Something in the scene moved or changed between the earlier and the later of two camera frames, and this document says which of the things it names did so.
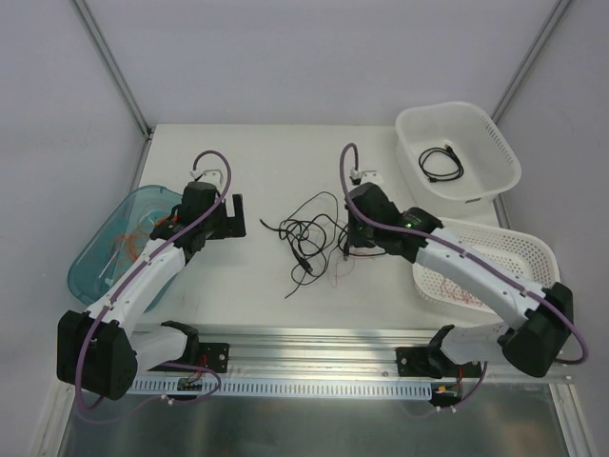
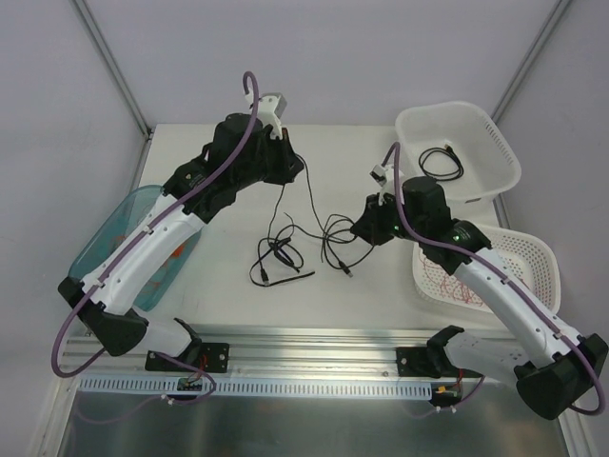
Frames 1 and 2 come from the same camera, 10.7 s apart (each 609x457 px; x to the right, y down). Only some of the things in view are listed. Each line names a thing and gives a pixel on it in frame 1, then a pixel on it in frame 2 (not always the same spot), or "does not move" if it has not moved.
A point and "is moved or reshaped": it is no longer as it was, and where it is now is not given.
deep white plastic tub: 455,161 does not move
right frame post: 558,9 does not move
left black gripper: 229,219 → 287,162
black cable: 312,233 is moved or reshaped
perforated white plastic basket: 530,258 does not move
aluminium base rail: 336,352 does not move
